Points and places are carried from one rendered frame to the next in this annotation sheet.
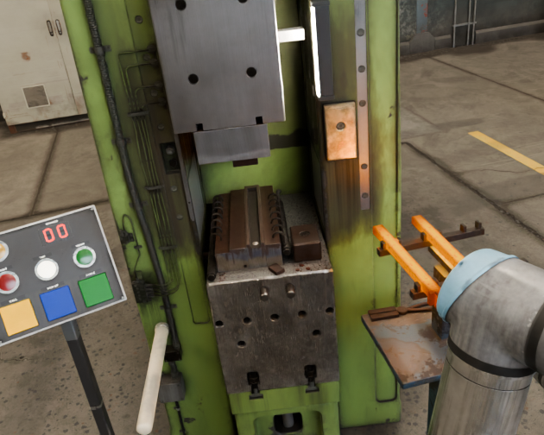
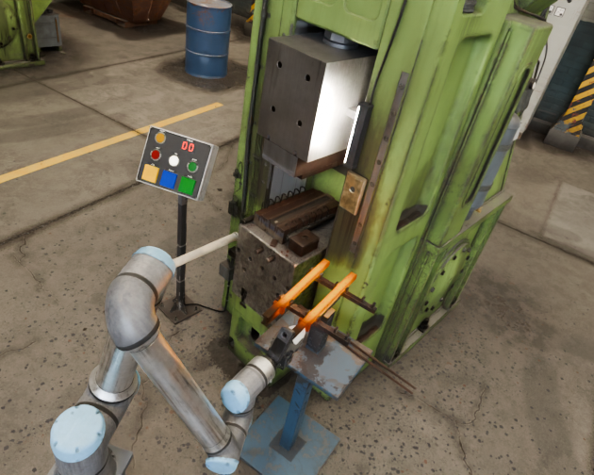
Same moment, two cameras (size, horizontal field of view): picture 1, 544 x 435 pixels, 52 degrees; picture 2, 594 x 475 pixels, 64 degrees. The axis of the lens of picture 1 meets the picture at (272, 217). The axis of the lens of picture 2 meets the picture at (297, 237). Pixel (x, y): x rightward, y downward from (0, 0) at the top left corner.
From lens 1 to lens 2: 1.19 m
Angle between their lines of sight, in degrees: 32
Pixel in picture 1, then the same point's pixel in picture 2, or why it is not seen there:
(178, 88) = (265, 109)
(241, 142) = (283, 159)
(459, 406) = not seen: hidden behind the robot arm
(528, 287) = (131, 266)
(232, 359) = (239, 274)
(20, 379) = (207, 219)
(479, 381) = not seen: hidden behind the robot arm
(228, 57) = (291, 107)
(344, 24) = (378, 127)
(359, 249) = (339, 274)
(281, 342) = (260, 285)
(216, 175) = (321, 176)
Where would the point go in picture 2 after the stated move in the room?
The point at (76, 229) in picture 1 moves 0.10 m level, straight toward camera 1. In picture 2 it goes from (197, 151) to (186, 158)
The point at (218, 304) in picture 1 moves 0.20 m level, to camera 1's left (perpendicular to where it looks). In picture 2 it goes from (240, 238) to (215, 219)
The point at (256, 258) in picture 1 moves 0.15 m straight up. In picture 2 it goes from (271, 230) to (275, 204)
